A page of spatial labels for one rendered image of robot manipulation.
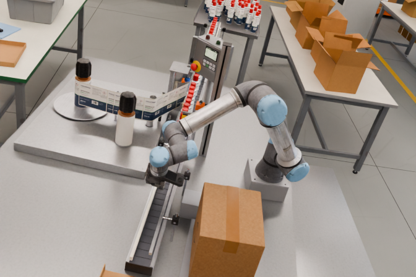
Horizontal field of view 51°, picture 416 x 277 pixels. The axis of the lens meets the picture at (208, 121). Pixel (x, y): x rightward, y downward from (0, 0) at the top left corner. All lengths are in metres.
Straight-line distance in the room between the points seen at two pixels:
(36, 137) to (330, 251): 1.54
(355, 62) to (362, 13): 3.98
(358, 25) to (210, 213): 6.27
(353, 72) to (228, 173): 1.71
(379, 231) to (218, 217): 2.28
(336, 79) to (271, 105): 2.02
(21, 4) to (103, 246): 2.49
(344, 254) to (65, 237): 1.24
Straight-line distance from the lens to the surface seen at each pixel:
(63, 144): 2.35
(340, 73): 3.70
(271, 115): 1.75
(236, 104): 1.85
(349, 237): 2.29
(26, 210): 2.07
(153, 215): 1.99
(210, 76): 2.21
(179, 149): 1.73
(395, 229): 3.91
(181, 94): 2.65
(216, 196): 1.77
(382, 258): 3.59
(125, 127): 2.27
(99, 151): 2.30
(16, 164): 2.32
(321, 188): 2.51
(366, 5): 7.61
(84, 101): 2.57
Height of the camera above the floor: 2.28
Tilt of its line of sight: 32 degrees down
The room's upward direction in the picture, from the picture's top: 12 degrees clockwise
